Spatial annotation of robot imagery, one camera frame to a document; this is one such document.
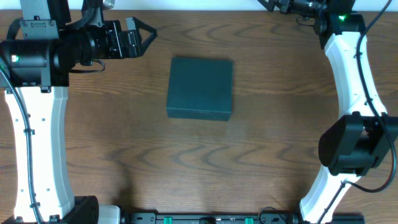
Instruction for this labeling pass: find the black container box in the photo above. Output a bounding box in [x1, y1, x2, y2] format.
[166, 57, 233, 121]

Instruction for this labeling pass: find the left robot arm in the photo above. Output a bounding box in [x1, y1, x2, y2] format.
[1, 0, 157, 223]

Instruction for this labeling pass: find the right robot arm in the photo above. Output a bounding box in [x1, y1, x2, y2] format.
[258, 0, 397, 223]

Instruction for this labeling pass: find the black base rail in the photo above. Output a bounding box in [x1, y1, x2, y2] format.
[99, 204, 366, 224]

